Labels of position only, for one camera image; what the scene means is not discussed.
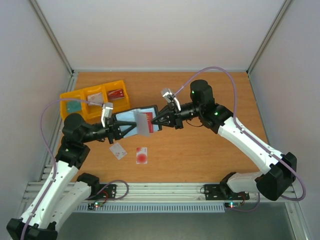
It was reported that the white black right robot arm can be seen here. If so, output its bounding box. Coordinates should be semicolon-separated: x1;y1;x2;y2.
152;79;297;201

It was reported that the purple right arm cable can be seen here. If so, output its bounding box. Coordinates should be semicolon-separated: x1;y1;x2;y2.
173;66;307;202

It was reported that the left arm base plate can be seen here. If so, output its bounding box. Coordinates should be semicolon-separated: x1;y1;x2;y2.
87;184;117;201

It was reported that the green card in bin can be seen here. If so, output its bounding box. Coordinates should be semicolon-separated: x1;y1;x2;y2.
66;100;82;114

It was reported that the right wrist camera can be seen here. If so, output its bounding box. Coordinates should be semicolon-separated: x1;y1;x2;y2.
161;88;181;112

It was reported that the grey slotted cable duct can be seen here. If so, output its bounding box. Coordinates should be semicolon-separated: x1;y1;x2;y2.
75;202;225;214

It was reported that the yellow three-compartment bin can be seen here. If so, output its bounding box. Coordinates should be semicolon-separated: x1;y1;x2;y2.
60;80;131;123

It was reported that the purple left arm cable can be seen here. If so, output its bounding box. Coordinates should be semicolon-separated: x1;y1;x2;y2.
19;98;106;240

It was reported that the aluminium front rail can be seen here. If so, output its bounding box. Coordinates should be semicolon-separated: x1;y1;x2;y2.
21;181;298;204

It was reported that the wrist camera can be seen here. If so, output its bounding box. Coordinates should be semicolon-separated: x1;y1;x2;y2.
100;102;114;128
161;88;181;112

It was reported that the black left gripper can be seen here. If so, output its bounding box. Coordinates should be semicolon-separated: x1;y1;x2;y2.
81;114;137;144

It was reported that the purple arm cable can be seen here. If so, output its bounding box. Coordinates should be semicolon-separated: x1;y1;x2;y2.
19;98;106;240
173;66;307;202

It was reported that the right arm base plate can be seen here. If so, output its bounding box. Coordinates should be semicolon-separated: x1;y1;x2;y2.
200;184;250;201

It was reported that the maroon stripe card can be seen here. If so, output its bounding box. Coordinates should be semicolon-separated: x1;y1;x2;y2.
133;111;153;137

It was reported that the red white circle card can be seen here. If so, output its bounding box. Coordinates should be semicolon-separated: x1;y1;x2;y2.
136;147;148;164

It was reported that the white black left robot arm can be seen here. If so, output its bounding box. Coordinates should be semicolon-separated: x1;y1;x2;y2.
6;113;137;240

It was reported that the white red pattern card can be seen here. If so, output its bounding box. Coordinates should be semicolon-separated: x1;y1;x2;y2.
109;143;127;160

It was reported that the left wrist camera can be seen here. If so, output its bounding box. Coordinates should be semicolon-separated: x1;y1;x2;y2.
100;102;114;128

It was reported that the red card in bin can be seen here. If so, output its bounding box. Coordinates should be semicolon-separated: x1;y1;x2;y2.
107;88;125;102

